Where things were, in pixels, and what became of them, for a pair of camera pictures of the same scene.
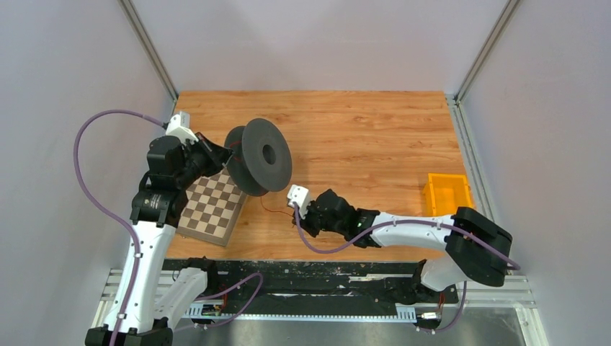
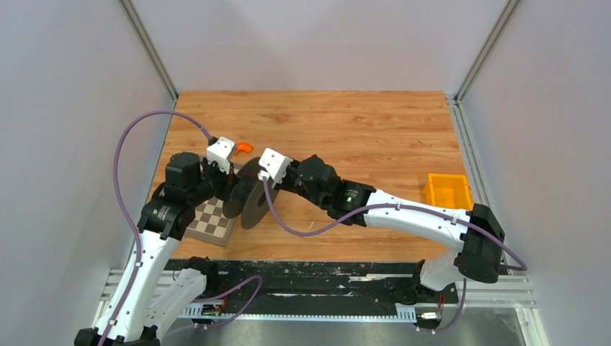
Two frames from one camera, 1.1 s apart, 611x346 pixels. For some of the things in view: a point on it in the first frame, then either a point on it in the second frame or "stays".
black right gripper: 305,221 -> 284,184
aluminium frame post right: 507,14 stays
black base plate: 323,287 stays
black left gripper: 220,155 -> 227,185
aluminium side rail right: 514,292 stays
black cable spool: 262,158 -> 253,207
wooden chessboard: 214,205 stays
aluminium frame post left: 143,37 stays
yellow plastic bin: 445,193 stays
